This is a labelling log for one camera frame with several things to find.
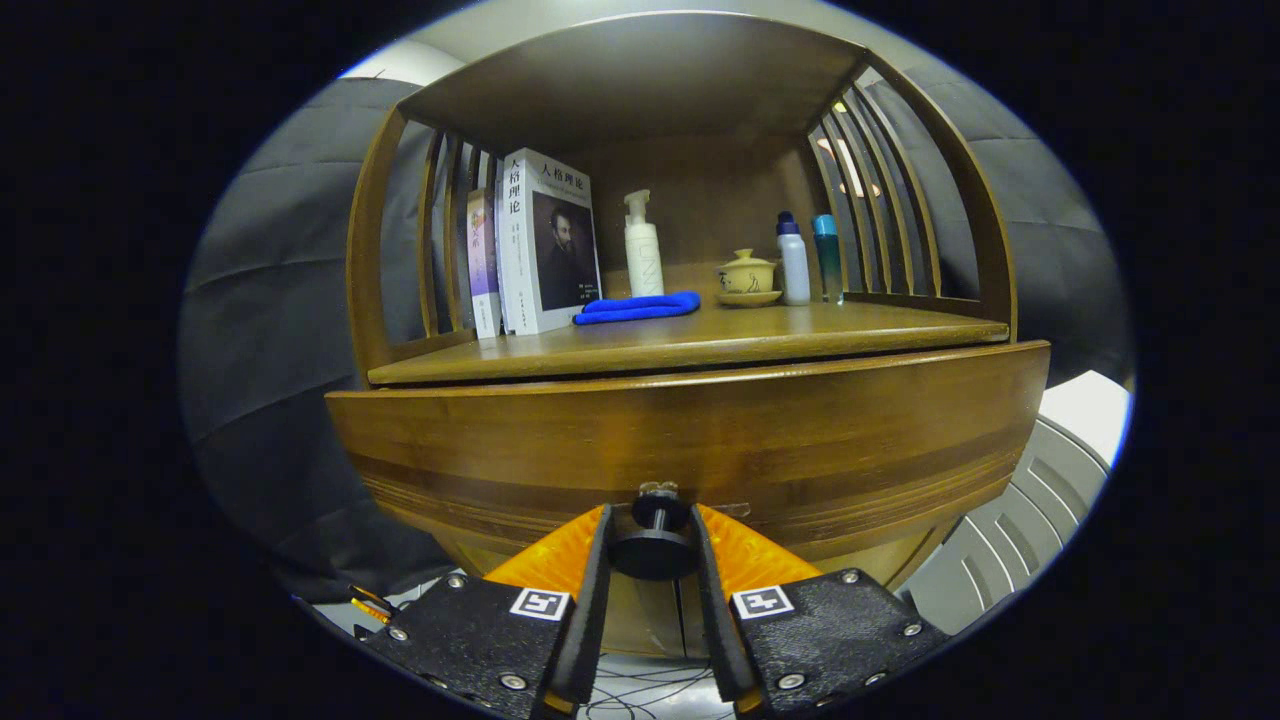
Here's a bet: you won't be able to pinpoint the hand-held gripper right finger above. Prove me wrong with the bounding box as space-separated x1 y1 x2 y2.
690 503 951 717

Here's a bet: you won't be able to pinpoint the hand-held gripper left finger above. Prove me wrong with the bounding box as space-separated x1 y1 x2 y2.
350 503 613 719

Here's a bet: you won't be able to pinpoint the black round drawer knob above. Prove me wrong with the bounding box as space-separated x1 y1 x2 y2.
612 482 701 581

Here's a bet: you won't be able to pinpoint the wooden drawer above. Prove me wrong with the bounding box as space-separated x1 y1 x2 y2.
325 340 1053 586

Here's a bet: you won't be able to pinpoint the wooden cabinet door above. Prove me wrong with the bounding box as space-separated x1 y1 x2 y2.
430 530 683 659
682 515 961 656

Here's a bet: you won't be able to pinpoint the wooden countertop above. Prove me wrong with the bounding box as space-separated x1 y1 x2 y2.
367 300 1011 387

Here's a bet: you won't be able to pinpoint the white filing cabinet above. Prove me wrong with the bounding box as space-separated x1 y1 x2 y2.
895 370 1136 636

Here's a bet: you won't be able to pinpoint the wooden cabinet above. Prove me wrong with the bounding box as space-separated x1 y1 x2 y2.
325 10 1053 661

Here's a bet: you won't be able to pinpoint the blue cloth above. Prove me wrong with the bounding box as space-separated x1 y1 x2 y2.
573 290 702 326

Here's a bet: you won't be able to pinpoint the yellow lidded teacup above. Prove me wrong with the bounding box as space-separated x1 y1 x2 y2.
714 248 784 308

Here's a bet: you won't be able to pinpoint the white pump bottle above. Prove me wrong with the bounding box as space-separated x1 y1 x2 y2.
623 189 665 299

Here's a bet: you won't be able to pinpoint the white bottle blue cap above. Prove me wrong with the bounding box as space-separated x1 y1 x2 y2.
776 211 812 307

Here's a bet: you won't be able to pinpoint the purple book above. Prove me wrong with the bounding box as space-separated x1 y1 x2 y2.
466 188 504 340

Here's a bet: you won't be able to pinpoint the teal bottle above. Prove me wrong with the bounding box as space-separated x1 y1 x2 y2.
811 214 844 305

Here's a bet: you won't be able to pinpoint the white portrait book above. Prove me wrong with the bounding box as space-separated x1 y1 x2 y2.
497 148 604 336

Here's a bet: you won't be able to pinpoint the black floor cables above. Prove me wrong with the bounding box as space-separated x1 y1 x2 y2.
585 655 741 720

